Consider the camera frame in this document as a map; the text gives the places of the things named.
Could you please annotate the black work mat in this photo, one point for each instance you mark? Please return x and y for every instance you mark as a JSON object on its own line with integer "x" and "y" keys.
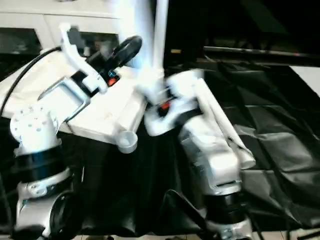
{"x": 275, "y": 137}

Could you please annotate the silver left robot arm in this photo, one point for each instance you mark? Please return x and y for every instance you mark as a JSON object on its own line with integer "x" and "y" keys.
{"x": 37, "y": 125}

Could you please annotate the white plastic table top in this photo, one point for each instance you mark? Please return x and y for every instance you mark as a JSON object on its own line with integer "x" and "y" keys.
{"x": 100, "y": 112}

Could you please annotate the dark metal rod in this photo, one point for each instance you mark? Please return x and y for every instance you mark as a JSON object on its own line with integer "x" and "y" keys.
{"x": 262, "y": 52}

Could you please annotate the white glass-door cabinet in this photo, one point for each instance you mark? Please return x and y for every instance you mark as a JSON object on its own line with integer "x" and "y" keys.
{"x": 50, "y": 22}

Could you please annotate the black case with gold label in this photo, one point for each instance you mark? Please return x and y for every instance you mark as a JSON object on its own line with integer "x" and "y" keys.
{"x": 185, "y": 25}

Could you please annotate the white flat board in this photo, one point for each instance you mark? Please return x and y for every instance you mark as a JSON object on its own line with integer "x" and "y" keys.
{"x": 307, "y": 77}

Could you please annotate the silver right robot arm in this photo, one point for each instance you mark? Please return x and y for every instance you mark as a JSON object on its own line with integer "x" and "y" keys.
{"x": 212, "y": 155}

